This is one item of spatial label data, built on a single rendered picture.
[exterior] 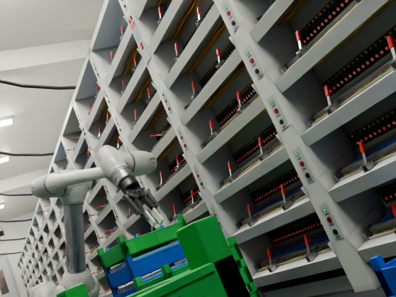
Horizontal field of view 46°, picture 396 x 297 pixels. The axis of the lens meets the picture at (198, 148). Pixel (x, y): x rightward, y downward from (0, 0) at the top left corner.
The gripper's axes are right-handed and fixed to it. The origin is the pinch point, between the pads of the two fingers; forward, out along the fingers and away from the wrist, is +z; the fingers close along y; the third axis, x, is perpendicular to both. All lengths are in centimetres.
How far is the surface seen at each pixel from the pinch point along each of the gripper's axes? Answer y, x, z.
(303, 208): -27, 35, 39
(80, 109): -70, -79, -166
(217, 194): -37.7, -1.0, -1.6
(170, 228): -1.0, 2.5, 8.7
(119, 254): 20.7, -2.0, 9.1
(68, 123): -80, -115, -192
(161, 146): -46, -15, -51
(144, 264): 14.9, -1.2, 16.6
